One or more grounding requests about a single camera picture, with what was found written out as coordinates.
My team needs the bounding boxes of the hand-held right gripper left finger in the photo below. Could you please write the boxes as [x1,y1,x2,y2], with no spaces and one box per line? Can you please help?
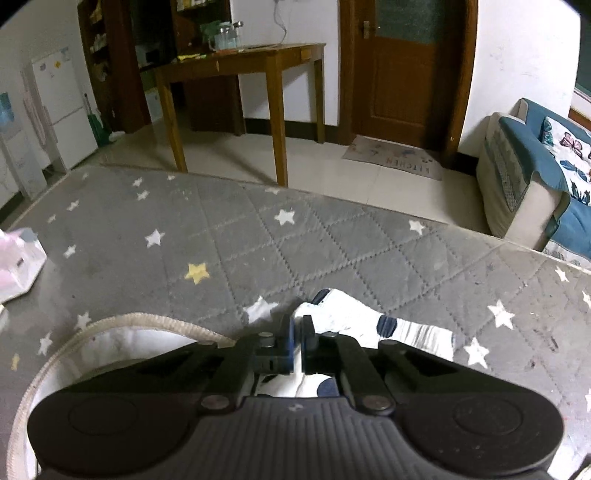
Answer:
[115,316,296,411]

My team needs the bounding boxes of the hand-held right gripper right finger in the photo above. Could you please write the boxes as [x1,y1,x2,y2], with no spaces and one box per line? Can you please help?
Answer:
[302,318,476,414]

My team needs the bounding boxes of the white polka-dot pants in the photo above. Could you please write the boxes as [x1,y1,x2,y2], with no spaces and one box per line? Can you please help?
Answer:
[252,288,455,400]

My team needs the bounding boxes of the grey star-print quilted tablecloth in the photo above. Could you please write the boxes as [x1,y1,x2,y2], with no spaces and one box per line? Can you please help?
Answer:
[0,166,591,480]

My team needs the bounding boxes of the white woven basket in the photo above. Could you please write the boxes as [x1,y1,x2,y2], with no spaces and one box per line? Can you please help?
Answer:
[7,312,241,480]

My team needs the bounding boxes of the beige door mat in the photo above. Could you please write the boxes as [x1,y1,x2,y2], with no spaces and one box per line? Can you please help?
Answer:
[342,135,443,182]

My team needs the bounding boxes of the brown wooden door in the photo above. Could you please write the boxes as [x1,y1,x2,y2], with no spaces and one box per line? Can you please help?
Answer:
[338,0,478,169]

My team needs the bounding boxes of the pink white tissue pack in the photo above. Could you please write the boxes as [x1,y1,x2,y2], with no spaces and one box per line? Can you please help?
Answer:
[0,228,48,304]

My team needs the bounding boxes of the wooden side table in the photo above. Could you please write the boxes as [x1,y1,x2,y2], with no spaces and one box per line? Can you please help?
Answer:
[152,42,328,188]

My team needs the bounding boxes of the blue sofa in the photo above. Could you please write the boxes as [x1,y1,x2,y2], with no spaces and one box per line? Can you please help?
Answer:
[475,98,591,268]

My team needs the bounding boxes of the green broom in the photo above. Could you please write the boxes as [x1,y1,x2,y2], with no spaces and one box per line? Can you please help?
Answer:
[83,92,125,147]

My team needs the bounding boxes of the glass pitcher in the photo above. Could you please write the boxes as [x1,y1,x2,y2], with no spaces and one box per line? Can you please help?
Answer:
[210,22,232,51]

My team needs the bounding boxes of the butterfly print blanket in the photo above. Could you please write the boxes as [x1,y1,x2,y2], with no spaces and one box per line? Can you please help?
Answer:
[540,116,591,206]

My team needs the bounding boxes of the dark wooden shelf cabinet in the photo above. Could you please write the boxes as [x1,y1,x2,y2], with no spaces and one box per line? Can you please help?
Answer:
[76,0,234,134]

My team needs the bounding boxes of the white water dispenser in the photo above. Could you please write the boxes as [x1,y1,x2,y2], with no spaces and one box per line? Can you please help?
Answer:
[0,92,47,199]

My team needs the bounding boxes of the white refrigerator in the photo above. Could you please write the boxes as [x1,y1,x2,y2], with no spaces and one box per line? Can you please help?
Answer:
[30,45,100,171]

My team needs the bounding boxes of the dark green window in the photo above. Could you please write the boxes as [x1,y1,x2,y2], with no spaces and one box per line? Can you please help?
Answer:
[573,0,591,100]

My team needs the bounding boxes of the thin hanging cable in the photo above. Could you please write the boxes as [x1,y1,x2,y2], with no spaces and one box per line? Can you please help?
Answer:
[272,0,289,44]

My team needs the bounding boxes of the brown wooden wall rail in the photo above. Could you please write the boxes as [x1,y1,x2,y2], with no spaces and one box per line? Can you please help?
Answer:
[569,106,591,134]

